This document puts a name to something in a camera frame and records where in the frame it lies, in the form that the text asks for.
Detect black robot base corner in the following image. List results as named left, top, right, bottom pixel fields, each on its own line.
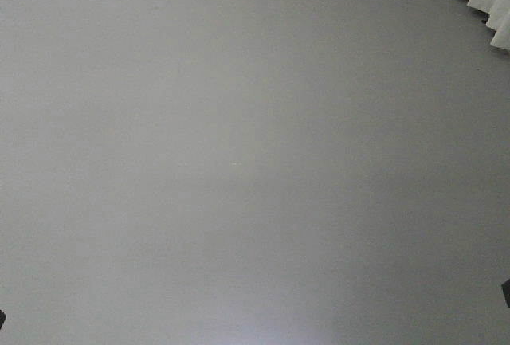
left=0, top=310, right=6, bottom=330
left=501, top=280, right=510, bottom=308

